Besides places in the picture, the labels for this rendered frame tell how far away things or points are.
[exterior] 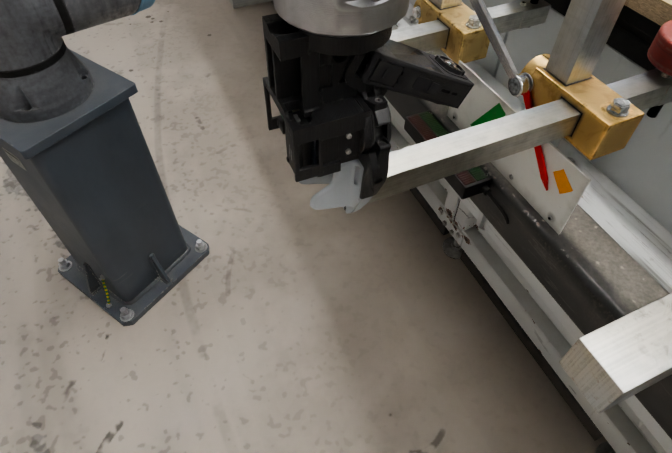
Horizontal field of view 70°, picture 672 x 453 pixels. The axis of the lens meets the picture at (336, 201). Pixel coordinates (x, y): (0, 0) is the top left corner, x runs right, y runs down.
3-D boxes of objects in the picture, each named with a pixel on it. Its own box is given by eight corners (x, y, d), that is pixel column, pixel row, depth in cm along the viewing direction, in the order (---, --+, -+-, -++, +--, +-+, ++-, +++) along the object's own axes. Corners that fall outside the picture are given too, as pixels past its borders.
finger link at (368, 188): (343, 176, 45) (347, 100, 39) (360, 171, 46) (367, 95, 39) (365, 211, 42) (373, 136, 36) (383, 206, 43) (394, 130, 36)
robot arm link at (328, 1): (375, -96, 33) (452, -42, 27) (370, -24, 37) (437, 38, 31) (249, -80, 31) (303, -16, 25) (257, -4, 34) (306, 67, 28)
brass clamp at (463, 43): (454, 66, 69) (460, 34, 66) (407, 23, 78) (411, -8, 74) (489, 57, 71) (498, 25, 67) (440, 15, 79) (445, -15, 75)
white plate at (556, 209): (556, 235, 61) (587, 180, 53) (445, 116, 76) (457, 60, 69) (560, 234, 61) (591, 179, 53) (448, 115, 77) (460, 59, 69)
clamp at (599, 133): (589, 161, 52) (609, 125, 49) (512, 93, 61) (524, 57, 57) (628, 147, 54) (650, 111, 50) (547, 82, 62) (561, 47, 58)
